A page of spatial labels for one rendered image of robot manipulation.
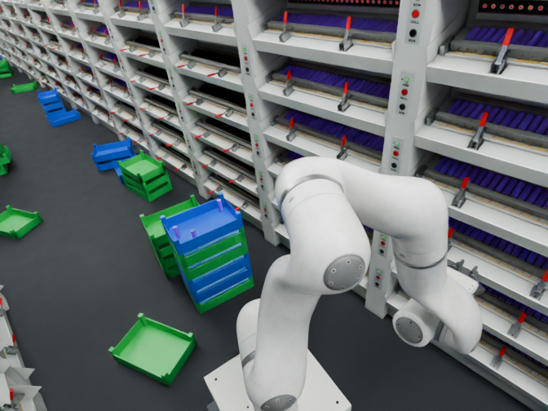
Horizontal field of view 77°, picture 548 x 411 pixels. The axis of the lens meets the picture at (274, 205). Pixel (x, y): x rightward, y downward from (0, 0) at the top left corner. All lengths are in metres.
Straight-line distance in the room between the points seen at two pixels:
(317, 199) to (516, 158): 0.67
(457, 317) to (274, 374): 0.36
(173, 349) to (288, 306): 1.16
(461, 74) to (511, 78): 0.11
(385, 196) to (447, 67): 0.56
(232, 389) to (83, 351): 0.90
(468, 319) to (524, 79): 0.53
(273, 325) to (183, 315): 1.19
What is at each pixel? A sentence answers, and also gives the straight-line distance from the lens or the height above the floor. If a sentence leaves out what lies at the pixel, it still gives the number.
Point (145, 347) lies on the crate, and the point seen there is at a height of 0.00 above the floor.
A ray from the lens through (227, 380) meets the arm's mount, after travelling 1.20.
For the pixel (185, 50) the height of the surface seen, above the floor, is 0.96.
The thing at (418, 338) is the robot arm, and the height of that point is 0.70.
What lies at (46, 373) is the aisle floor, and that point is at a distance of 1.92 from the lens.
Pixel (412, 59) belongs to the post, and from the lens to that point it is 1.05.
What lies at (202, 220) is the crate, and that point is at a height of 0.40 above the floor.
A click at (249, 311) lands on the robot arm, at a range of 0.81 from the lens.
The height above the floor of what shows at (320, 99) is 0.92.
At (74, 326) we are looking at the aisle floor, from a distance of 2.01.
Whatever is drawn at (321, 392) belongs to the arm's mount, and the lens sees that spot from 1.17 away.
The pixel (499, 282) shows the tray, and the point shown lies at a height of 0.52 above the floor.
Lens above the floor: 1.39
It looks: 37 degrees down
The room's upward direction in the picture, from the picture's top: 6 degrees counter-clockwise
